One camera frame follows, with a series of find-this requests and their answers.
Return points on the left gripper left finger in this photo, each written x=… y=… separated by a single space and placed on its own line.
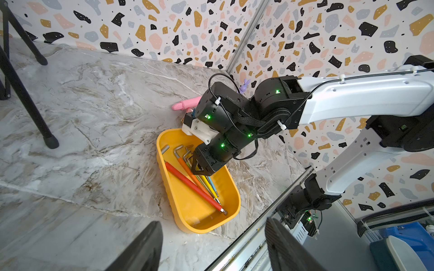
x=144 y=253

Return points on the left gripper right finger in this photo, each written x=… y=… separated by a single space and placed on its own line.
x=285 y=252

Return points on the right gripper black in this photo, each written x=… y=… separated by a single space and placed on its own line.
x=236 y=120

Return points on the yellow plastic storage box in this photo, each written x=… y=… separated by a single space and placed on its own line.
x=192 y=213

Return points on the green hex key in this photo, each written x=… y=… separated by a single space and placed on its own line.
x=187 y=158

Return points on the orange hex key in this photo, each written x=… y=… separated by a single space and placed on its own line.
x=188 y=171

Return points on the blue hex key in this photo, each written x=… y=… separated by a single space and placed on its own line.
x=212 y=185

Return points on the red hex key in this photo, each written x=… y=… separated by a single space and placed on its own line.
x=189 y=183

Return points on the yellow hex key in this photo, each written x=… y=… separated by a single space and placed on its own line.
x=209 y=187

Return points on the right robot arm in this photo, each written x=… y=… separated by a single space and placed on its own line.
x=395 y=110

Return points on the small purple toy figure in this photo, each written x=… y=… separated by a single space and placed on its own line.
x=244 y=86

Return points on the pink cylindrical tube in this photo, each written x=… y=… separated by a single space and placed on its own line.
x=185 y=104

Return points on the blue white bin outside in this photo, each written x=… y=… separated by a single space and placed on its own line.
x=407 y=247

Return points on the black perforated music stand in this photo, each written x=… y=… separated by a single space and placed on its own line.
x=13 y=81

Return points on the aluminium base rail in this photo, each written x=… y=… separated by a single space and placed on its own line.
x=249 y=251

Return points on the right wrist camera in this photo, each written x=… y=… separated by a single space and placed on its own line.
x=200 y=130

